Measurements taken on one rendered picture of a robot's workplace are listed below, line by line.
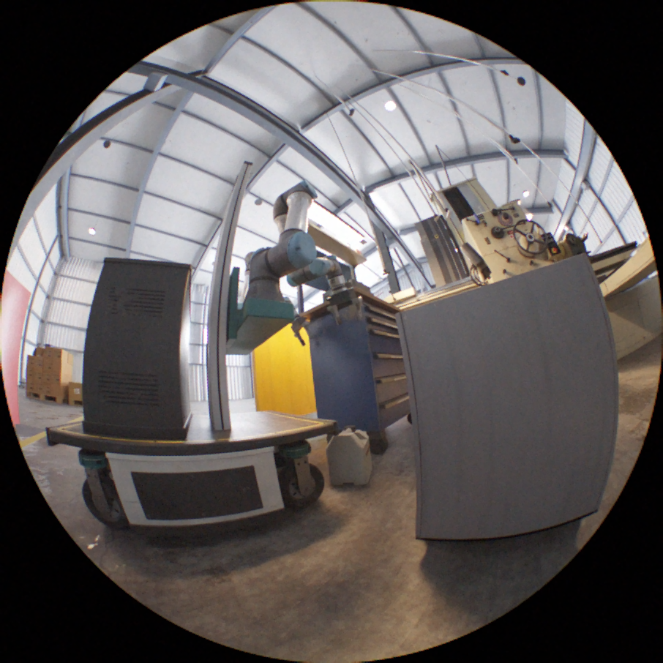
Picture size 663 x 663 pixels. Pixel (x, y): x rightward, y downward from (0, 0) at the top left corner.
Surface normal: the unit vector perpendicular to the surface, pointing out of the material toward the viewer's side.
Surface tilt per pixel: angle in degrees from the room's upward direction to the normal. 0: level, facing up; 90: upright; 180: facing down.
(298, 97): 169
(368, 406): 90
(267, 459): 90
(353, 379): 90
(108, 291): 90
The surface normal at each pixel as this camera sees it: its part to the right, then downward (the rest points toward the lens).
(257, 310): 0.59, -0.27
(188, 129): 0.26, 0.90
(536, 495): -0.62, -0.12
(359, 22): -0.03, 0.99
